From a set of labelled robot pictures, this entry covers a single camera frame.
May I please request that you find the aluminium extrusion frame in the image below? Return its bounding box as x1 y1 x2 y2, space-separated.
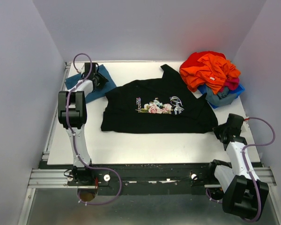
16 62 277 225

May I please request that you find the red t-shirt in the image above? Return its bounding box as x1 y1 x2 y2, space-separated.
179 51 226 73

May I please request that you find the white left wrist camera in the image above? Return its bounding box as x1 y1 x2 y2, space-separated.
76 65 85 74

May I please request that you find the grey-teal t-shirt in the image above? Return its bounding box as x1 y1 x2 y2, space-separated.
206 87 237 107

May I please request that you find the blue plastic bin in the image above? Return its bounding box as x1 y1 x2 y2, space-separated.
198 84 245 109

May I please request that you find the teal t-shirt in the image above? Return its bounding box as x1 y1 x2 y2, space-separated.
65 64 116 103

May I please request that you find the orange t-shirt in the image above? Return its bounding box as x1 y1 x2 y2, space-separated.
180 54 241 94

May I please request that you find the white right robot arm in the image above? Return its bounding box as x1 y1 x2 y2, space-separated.
206 113 269 223

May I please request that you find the magenta t-shirt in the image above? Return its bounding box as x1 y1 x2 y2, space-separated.
220 78 240 92

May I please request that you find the black floral print t-shirt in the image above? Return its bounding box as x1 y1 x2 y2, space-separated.
101 64 218 134

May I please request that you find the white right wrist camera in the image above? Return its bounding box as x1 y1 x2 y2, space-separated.
241 118 250 133

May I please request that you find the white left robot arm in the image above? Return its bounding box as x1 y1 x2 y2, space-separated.
58 63 108 185

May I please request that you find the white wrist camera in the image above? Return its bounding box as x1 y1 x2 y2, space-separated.
241 118 250 133
76 65 85 74

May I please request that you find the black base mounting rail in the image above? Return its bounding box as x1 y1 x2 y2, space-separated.
29 163 220 196

